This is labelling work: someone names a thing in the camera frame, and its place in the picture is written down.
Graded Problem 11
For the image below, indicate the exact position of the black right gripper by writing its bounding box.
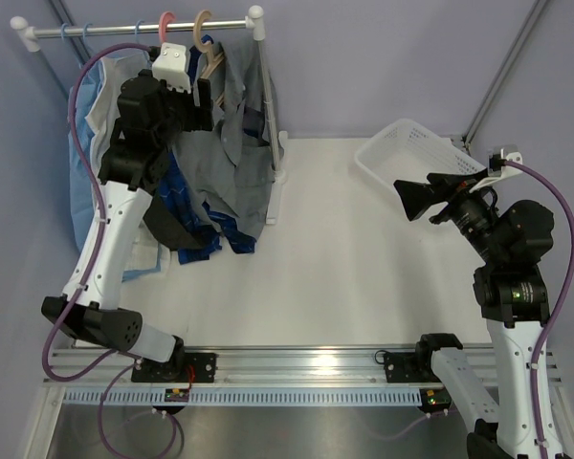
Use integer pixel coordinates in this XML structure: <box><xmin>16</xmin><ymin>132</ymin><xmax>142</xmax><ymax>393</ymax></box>
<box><xmin>394</xmin><ymin>167</ymin><xmax>505</xmax><ymax>265</ymax></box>

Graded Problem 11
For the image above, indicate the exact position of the beige plastic hanger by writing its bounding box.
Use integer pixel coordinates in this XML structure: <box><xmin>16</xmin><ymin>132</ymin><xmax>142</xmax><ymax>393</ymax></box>
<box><xmin>193</xmin><ymin>9</ymin><xmax>227</xmax><ymax>109</ymax></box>

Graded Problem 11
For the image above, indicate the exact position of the grey shirt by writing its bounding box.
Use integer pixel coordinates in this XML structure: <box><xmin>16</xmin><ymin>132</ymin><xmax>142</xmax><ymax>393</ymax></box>
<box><xmin>174</xmin><ymin>37</ymin><xmax>274</xmax><ymax>239</ymax></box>

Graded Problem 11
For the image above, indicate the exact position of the pink plastic hanger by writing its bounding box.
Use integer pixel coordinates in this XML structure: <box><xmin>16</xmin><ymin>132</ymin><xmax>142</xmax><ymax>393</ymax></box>
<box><xmin>158</xmin><ymin>11</ymin><xmax>176</xmax><ymax>44</ymax></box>

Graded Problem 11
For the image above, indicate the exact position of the blue plaid shirt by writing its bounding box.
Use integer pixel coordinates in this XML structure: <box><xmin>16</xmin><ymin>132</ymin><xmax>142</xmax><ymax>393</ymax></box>
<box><xmin>155</xmin><ymin>35</ymin><xmax>259</xmax><ymax>266</ymax></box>

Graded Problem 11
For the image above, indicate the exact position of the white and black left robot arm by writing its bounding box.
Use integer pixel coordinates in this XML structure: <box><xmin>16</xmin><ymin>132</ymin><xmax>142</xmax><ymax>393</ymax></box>
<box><xmin>41</xmin><ymin>70</ymin><xmax>213</xmax><ymax>382</ymax></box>

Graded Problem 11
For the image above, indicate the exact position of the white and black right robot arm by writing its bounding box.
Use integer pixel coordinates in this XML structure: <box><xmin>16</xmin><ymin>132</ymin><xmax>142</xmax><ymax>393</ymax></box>
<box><xmin>394</xmin><ymin>171</ymin><xmax>566</xmax><ymax>458</ymax></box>

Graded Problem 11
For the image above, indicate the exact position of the white shirt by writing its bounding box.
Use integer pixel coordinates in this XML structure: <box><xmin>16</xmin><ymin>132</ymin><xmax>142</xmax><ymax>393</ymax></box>
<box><xmin>85</xmin><ymin>51</ymin><xmax>147</xmax><ymax>171</ymax></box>

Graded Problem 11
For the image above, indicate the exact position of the white plastic basket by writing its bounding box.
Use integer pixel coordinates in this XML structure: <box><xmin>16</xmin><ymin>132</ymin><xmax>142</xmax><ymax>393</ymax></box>
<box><xmin>353</xmin><ymin>118</ymin><xmax>487</xmax><ymax>230</ymax></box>

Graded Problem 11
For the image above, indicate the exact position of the black garment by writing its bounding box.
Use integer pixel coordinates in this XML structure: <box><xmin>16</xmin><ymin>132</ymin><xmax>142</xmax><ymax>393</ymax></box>
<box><xmin>143</xmin><ymin>192</ymin><xmax>207</xmax><ymax>251</ymax></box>

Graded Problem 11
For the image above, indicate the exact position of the white metal clothes rack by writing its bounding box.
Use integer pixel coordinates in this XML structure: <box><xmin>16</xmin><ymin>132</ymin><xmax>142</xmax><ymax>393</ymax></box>
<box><xmin>10</xmin><ymin>5</ymin><xmax>287</xmax><ymax>225</ymax></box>

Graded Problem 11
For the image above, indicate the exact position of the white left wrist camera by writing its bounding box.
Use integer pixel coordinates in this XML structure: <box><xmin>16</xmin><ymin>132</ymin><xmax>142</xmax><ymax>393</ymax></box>
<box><xmin>151</xmin><ymin>42</ymin><xmax>191</xmax><ymax>94</ymax></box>

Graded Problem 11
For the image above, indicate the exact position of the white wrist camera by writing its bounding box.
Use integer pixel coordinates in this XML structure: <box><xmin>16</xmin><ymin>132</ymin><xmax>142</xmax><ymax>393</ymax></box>
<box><xmin>151</xmin><ymin>42</ymin><xmax>191</xmax><ymax>94</ymax></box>
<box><xmin>471</xmin><ymin>144</ymin><xmax>522</xmax><ymax>193</ymax></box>

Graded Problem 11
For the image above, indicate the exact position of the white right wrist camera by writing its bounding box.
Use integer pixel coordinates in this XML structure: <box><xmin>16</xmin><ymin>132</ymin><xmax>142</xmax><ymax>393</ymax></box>
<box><xmin>471</xmin><ymin>144</ymin><xmax>522</xmax><ymax>193</ymax></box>

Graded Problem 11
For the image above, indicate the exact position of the blue wire hanger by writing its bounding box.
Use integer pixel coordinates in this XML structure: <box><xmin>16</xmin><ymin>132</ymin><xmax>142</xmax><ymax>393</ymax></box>
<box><xmin>134</xmin><ymin>19</ymin><xmax>145</xmax><ymax>45</ymax></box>
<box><xmin>59</xmin><ymin>22</ymin><xmax>85</xmax><ymax>73</ymax></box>
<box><xmin>81</xmin><ymin>22</ymin><xmax>96</xmax><ymax>55</ymax></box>

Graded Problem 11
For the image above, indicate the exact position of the aluminium frame post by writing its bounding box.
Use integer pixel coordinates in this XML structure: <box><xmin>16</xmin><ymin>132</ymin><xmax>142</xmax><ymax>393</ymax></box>
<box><xmin>460</xmin><ymin>0</ymin><xmax>553</xmax><ymax>151</ymax></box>

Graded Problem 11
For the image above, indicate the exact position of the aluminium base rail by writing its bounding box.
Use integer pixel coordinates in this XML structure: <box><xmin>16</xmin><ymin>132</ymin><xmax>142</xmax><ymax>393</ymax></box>
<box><xmin>42</xmin><ymin>343</ymin><xmax>563</xmax><ymax>386</ymax></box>

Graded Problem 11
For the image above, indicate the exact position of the light blue cable duct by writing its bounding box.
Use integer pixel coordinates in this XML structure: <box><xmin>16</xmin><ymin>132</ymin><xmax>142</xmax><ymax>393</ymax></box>
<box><xmin>63</xmin><ymin>387</ymin><xmax>422</xmax><ymax>407</ymax></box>

